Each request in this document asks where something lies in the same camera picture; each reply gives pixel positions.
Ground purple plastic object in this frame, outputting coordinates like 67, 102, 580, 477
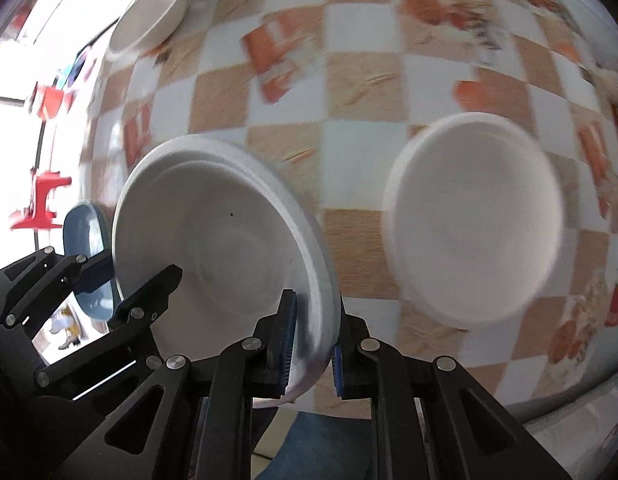
71, 52, 98, 83

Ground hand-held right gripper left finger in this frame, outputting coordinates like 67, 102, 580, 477
54, 289, 296, 480

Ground checkered printed tablecloth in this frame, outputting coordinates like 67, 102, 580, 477
79, 0, 618, 418

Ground large white foam plate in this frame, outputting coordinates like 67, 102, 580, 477
111, 136, 342, 408

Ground red box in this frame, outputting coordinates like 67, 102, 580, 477
31, 85, 74, 120

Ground white cloth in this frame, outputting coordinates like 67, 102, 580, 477
514, 375, 618, 480

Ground white shoe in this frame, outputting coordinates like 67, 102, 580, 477
50, 310, 83, 352

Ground white bowl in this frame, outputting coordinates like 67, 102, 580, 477
381, 112, 564, 331
106, 0, 187, 63

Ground blue plate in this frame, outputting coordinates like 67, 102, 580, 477
63, 201, 122, 322

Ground red plastic stool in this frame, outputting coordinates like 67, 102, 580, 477
9, 170, 72, 231

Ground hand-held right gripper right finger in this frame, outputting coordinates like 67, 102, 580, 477
332, 300, 572, 480

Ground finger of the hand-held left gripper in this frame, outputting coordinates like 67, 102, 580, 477
0, 247, 114, 333
36, 265, 183, 391

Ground person's blue jeans legs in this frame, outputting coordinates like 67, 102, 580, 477
254, 407, 374, 480

